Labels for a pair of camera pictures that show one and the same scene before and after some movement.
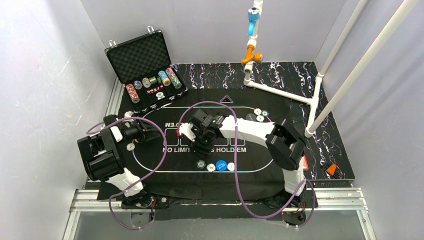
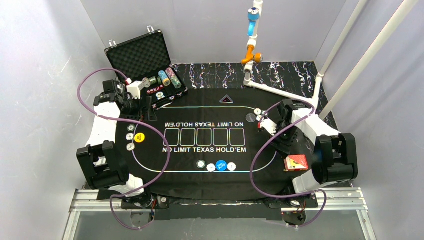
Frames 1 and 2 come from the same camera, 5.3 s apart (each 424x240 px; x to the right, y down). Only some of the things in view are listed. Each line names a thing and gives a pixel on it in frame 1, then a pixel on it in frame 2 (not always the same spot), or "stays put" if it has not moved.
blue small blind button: [221, 165] stays put
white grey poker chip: [231, 166] stays put
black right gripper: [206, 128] to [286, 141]
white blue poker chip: [211, 167] stays put
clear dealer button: [250, 117] stays put
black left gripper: [145, 129] to [147, 105]
